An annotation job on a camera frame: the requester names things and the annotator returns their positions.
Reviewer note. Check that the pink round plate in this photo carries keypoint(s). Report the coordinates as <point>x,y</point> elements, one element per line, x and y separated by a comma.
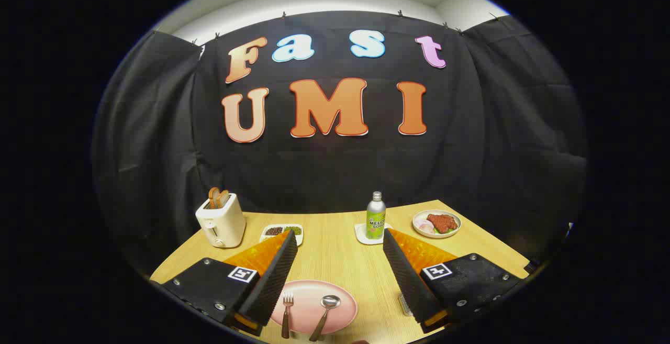
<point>306,302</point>

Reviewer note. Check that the toasted bread slice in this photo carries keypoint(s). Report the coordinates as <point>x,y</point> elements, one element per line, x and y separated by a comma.
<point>223,198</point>
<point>213,196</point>

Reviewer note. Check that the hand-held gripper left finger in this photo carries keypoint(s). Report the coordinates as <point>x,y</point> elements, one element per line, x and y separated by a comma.
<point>272,281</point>

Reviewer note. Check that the pink onion slices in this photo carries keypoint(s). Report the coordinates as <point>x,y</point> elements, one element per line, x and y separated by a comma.
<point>423,225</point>

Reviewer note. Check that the white toaster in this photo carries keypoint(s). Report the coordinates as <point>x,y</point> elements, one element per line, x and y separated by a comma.
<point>222,223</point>

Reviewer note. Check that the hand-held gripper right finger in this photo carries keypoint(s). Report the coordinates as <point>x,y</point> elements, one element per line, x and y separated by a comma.
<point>411,281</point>

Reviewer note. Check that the white divided snack dish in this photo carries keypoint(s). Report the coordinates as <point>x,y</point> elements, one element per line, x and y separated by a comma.
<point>275,231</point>

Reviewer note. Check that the green soda bottle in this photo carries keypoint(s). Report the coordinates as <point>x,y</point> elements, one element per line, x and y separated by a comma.
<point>376,218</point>

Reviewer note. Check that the red meat portion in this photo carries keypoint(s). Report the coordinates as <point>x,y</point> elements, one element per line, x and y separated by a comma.
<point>442,222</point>

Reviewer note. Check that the white square coaster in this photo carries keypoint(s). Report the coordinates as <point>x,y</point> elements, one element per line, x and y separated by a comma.
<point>360,234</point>

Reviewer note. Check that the white oval plate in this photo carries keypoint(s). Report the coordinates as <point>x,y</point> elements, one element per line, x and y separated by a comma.
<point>454,227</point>

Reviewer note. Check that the black backdrop cloth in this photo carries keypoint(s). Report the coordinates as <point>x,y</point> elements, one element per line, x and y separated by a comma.
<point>335,166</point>

